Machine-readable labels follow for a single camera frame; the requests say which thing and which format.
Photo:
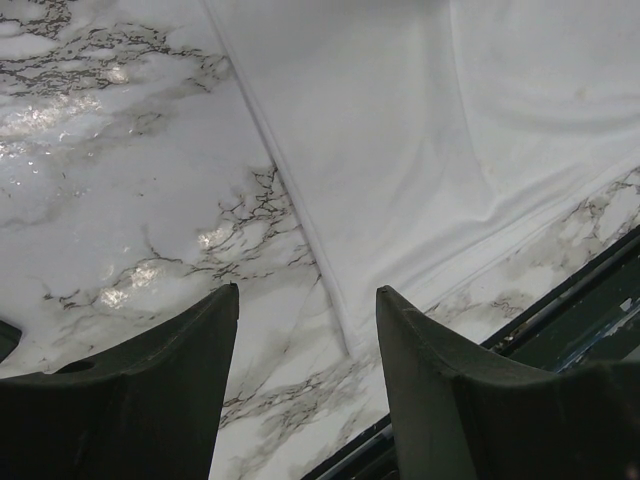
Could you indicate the white camisole garment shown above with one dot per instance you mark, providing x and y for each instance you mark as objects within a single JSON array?
[{"x": 423, "y": 141}]

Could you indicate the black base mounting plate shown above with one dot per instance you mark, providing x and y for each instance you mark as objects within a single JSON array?
[{"x": 593, "y": 315}]

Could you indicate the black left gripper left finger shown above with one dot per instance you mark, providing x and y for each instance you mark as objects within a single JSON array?
[{"x": 148, "y": 408}]

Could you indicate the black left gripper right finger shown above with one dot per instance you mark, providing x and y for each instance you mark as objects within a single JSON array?
[{"x": 460, "y": 411}]

